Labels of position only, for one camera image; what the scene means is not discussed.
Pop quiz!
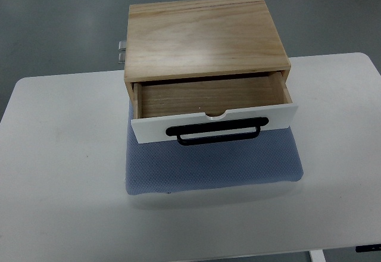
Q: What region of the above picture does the white drawer black handle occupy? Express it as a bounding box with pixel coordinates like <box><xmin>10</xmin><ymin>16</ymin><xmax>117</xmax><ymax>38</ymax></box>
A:
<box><xmin>131</xmin><ymin>71</ymin><xmax>298</xmax><ymax>145</ymax></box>

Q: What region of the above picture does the wooden drawer cabinet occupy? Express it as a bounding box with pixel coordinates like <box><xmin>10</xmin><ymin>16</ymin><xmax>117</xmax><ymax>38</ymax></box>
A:
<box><xmin>124</xmin><ymin>0</ymin><xmax>291</xmax><ymax>99</ymax></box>

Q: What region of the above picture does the blue grey foam mat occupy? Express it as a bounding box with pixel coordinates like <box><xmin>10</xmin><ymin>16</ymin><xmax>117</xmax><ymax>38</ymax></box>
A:
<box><xmin>126</xmin><ymin>104</ymin><xmax>304</xmax><ymax>195</ymax></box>

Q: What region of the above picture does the silver metal clamp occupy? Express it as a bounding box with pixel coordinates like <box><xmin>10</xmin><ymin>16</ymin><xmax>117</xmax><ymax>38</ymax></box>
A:
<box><xmin>118</xmin><ymin>40</ymin><xmax>126</xmax><ymax>64</ymax></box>

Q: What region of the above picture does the white table leg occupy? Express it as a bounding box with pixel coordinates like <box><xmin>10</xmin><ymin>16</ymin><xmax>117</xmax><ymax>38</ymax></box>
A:
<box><xmin>309</xmin><ymin>249</ymin><xmax>326</xmax><ymax>262</ymax></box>

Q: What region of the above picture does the black table control panel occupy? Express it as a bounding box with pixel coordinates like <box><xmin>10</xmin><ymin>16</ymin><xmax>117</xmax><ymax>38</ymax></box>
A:
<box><xmin>355</xmin><ymin>244</ymin><xmax>381</xmax><ymax>253</ymax></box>

